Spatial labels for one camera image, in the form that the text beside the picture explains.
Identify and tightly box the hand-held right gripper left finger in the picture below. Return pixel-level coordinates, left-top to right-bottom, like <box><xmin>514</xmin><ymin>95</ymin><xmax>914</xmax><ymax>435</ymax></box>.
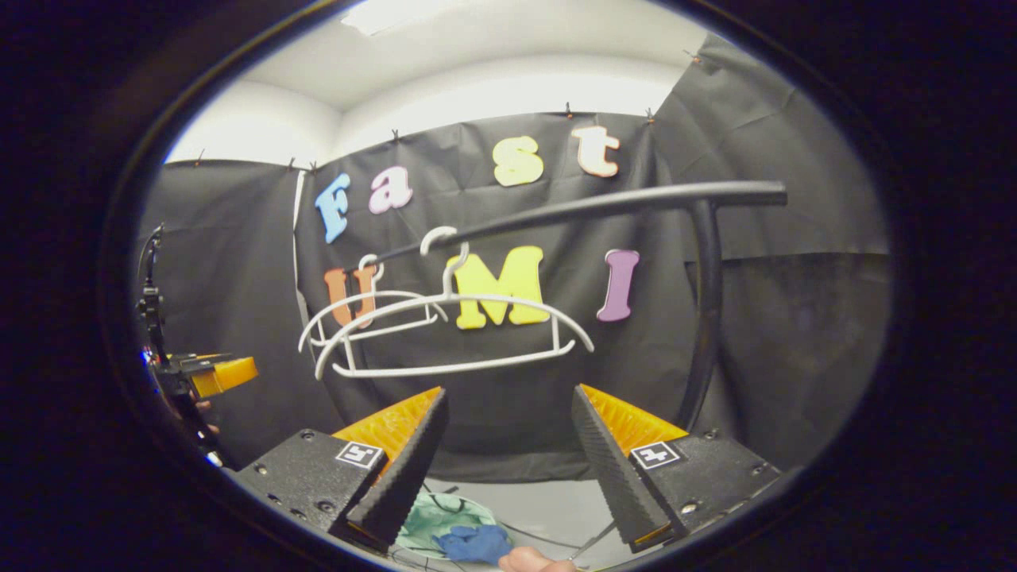
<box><xmin>234</xmin><ymin>387</ymin><xmax>450</xmax><ymax>555</ymax></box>

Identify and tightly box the blue garment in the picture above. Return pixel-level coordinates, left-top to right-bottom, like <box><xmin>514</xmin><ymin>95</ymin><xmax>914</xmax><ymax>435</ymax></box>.
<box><xmin>432</xmin><ymin>524</ymin><xmax>515</xmax><ymax>566</ymax></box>

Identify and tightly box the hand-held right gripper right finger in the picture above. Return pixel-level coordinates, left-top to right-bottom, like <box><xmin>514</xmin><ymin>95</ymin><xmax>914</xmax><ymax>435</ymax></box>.
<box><xmin>570</xmin><ymin>384</ymin><xmax>784</xmax><ymax>555</ymax></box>

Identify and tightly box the light green laundry hamper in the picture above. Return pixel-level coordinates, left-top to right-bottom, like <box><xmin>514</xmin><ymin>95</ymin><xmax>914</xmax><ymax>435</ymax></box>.
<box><xmin>395</xmin><ymin>490</ymin><xmax>511</xmax><ymax>562</ymax></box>

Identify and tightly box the black backdrop cloth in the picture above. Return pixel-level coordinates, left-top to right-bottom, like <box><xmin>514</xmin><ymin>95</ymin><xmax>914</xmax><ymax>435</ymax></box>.
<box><xmin>131</xmin><ymin>32</ymin><xmax>892</xmax><ymax>484</ymax></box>

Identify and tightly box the white plastic hanger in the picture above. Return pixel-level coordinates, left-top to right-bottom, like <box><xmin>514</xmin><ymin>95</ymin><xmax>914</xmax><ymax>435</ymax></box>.
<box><xmin>297</xmin><ymin>253</ymin><xmax>450</xmax><ymax>355</ymax></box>
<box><xmin>313</xmin><ymin>226</ymin><xmax>596</xmax><ymax>381</ymax></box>

